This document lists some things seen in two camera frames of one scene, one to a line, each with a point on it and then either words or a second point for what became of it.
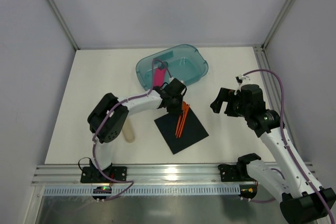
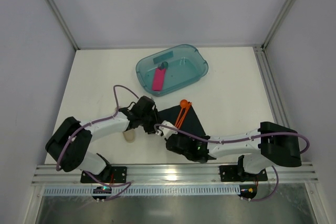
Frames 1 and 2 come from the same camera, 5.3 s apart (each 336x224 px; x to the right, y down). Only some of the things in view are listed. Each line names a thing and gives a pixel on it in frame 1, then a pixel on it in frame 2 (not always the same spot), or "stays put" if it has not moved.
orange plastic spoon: x=184 y=106 stays put
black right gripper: x=228 y=102 → x=172 y=142
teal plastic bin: x=185 y=62 stays put
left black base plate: x=93 y=174 stays put
